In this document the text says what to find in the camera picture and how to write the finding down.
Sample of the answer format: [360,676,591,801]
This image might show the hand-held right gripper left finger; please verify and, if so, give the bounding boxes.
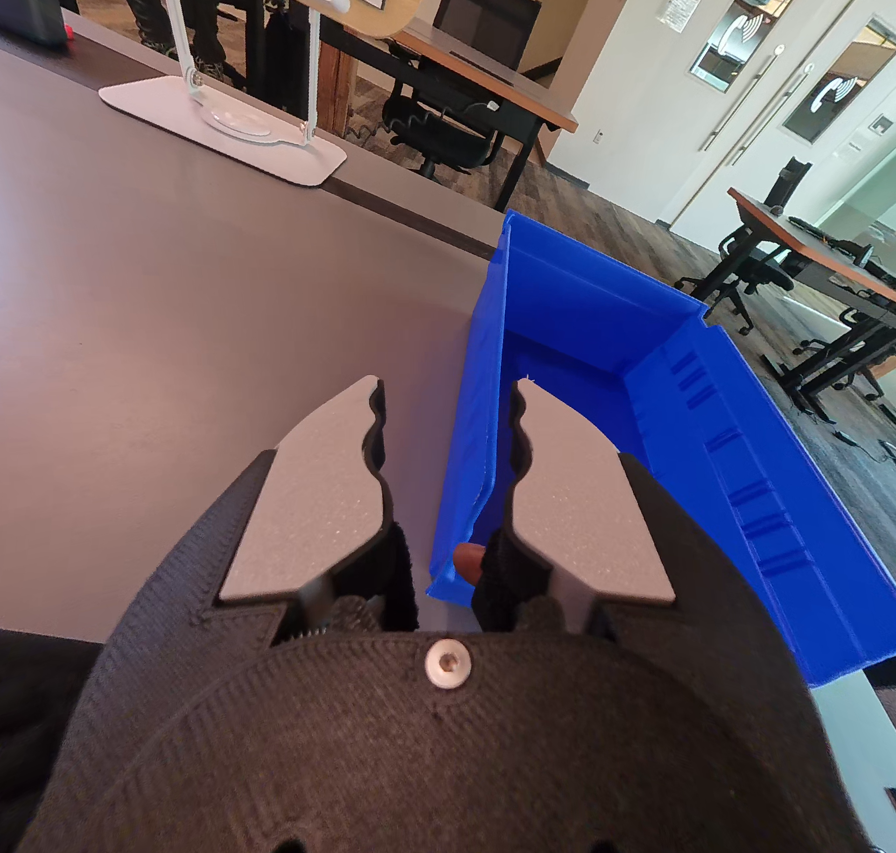
[218,375,394,640]

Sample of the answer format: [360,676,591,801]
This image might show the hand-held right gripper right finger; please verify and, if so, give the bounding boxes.
[503,379,677,636]

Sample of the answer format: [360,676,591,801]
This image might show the blue plastic bin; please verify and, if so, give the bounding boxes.
[426,209,877,689]

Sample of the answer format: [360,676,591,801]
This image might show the black office chair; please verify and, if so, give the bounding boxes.
[763,156,814,213]
[673,226,795,339]
[381,90,504,182]
[434,0,543,73]

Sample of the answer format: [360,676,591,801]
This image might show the person's black trousers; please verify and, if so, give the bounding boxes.
[0,629,104,853]

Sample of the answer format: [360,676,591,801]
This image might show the white document stand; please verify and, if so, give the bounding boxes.
[98,0,351,188]

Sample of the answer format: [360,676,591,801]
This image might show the white door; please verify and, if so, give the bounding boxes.
[672,0,896,238]
[658,0,890,231]

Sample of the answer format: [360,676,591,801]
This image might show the dark grey case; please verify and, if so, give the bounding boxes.
[0,0,69,48]

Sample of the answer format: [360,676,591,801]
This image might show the paper wall notice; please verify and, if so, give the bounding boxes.
[657,0,702,34]

